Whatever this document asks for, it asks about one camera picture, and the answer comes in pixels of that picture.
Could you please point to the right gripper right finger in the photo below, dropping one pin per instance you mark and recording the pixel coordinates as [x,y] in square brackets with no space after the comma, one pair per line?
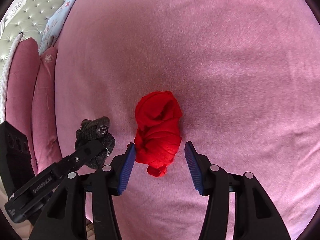
[256,216]

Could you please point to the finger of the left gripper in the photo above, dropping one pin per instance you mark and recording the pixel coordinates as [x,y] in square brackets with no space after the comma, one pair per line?
[28,199]

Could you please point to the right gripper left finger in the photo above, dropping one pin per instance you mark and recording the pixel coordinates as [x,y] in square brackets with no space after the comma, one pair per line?
[64,216]

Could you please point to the red cloth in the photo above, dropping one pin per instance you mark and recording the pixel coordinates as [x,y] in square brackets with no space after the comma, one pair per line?
[158,136]

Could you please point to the pink embroidered pillow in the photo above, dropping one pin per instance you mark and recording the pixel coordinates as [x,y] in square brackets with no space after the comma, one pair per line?
[43,119]

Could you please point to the dark green sock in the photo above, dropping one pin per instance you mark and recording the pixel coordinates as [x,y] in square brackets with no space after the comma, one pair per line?
[96,130]

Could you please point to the pink folded quilt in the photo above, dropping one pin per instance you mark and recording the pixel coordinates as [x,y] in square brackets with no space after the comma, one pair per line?
[18,80]

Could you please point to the light blue pillow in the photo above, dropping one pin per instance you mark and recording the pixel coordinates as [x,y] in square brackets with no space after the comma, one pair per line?
[54,26]

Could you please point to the green tufted headboard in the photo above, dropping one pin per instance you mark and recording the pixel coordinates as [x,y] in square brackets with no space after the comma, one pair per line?
[29,17]

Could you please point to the pink bed sheet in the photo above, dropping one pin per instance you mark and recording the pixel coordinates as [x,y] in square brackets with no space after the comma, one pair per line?
[245,73]

